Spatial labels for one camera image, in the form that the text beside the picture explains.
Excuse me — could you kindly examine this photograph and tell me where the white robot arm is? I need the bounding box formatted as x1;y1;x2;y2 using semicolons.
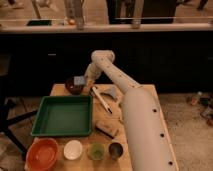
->
85;50;179;171

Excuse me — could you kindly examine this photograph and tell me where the wooden block brush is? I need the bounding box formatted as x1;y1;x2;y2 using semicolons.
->
95;121;119;139

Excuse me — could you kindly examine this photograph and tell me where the white small bowl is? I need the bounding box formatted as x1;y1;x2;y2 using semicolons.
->
63;140;83;160

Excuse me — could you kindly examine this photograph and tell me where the green bin on counter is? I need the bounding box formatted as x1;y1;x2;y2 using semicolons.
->
26;20;52;27

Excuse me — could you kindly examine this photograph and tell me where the light green cup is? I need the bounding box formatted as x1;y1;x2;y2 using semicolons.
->
87;143;105;161

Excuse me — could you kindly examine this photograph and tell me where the small metal cup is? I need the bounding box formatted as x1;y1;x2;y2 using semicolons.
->
108;142;123;160

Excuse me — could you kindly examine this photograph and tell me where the blue sponge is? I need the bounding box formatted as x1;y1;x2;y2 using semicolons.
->
74;76;85;86

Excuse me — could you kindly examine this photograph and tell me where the black office chair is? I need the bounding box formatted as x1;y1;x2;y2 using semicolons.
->
0;75;37;159

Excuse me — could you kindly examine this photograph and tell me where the dark counter cabinet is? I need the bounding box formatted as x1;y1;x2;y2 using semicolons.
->
0;24;213;96

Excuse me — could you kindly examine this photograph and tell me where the grey cloth piece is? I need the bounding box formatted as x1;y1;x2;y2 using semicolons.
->
102;87;117;101

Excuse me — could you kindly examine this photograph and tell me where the orange bowl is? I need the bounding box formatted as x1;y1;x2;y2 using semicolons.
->
26;138;59;171

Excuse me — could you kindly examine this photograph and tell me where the dark purple bowl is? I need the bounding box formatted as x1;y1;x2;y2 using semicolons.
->
65;77;84;95

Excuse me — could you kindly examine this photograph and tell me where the white handled knife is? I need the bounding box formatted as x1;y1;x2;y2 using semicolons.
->
92;86;112;114

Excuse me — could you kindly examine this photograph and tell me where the green plastic tray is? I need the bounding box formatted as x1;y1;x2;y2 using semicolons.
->
31;95;93;137

